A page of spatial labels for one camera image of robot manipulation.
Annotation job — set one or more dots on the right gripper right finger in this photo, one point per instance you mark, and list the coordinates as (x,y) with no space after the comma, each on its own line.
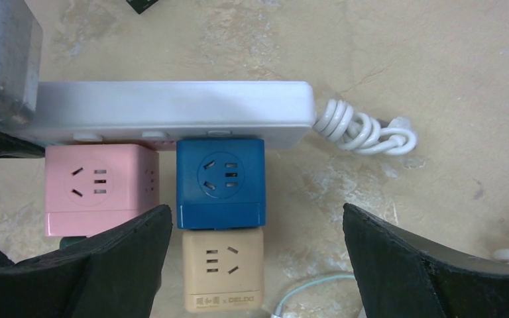
(401,274)

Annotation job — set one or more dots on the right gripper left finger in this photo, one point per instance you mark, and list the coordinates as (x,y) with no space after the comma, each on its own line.
(116,273)

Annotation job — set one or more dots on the pink cube charger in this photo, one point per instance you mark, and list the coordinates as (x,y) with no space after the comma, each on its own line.
(91,188)

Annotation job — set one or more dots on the orange top cube charger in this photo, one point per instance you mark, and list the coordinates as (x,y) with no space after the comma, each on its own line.
(223,270)

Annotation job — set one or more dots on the navy blue cube charger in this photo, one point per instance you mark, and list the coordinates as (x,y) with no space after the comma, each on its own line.
(220,183)

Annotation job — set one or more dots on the white power strip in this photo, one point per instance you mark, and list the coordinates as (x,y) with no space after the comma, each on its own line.
(157,113)

